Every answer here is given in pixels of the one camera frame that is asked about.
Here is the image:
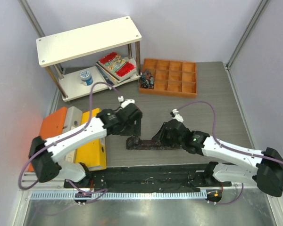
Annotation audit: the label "yellow binder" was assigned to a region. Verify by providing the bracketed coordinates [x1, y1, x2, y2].
[74, 108, 107, 172]

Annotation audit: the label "white slotted cable duct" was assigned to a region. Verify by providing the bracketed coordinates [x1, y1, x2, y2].
[30, 190, 207, 200]

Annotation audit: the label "blue white jar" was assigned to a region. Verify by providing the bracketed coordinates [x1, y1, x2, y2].
[79, 70, 93, 86]

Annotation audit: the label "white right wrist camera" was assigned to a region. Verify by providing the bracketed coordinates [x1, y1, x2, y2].
[170, 109, 183, 122]

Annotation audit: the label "white two-tier shelf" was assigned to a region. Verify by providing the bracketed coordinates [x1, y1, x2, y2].
[36, 16, 142, 102]

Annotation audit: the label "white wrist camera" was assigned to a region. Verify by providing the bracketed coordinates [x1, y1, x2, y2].
[117, 96, 135, 108]
[170, 109, 183, 122]

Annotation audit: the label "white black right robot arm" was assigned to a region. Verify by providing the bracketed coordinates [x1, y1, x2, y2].
[152, 119, 283, 197]

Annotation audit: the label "red patterned book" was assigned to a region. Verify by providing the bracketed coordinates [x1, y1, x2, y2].
[97, 52, 136, 82]

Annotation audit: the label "orange compartment tray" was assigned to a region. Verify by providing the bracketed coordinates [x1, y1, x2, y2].
[139, 58, 197, 98]

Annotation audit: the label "grey binder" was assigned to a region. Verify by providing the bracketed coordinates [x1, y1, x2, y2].
[62, 106, 83, 163]

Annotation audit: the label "lower stacked books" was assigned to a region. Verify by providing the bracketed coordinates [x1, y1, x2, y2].
[96, 65, 140, 88]

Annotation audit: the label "aluminium extrusion rail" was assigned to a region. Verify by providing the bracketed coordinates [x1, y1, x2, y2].
[18, 172, 39, 190]

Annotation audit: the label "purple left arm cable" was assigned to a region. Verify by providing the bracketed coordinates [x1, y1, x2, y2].
[18, 81, 123, 204]

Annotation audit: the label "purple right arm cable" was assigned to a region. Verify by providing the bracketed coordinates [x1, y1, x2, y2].
[176, 100, 283, 205]

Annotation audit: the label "brown blue-flowered tie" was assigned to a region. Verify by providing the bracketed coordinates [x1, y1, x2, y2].
[126, 137, 182, 151]

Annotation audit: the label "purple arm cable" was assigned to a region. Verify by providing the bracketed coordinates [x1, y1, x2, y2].
[176, 100, 283, 205]
[18, 81, 123, 204]

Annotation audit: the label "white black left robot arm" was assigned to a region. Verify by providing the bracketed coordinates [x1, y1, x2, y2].
[29, 100, 142, 188]

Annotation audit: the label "orange binder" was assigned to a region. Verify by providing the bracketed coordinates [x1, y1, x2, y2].
[28, 106, 68, 172]

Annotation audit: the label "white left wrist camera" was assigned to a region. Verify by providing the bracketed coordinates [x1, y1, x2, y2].
[117, 96, 135, 108]

